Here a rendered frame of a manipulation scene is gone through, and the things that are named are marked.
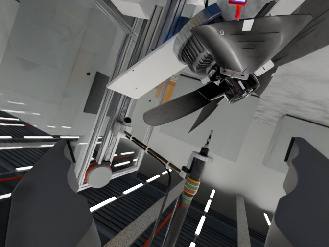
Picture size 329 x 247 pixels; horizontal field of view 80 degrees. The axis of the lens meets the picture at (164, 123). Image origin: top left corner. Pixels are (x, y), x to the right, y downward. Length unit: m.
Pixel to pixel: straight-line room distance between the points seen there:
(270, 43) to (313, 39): 0.28
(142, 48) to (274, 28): 0.88
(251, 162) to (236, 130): 6.91
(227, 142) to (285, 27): 5.80
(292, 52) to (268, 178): 12.54
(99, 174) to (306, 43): 1.16
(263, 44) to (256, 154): 12.50
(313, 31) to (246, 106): 5.58
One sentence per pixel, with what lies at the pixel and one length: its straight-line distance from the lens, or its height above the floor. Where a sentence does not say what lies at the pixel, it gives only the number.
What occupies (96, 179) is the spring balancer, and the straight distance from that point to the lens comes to 1.31.
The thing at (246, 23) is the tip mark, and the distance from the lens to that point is 0.46.
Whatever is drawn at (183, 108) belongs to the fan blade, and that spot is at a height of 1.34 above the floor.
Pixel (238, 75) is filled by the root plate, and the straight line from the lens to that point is 0.68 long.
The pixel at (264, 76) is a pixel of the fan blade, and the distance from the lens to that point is 0.97.
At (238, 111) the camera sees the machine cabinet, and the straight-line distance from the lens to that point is 6.27.
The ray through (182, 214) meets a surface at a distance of 0.69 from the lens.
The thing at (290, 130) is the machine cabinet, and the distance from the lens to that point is 7.97.
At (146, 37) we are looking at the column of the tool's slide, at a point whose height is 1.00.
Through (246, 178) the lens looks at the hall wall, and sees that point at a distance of 13.10.
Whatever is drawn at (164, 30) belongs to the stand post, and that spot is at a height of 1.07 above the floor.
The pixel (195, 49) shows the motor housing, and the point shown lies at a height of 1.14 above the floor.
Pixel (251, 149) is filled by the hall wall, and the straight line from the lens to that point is 12.92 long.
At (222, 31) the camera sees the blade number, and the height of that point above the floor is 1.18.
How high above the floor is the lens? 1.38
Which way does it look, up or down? 3 degrees up
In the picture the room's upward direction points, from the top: 160 degrees counter-clockwise
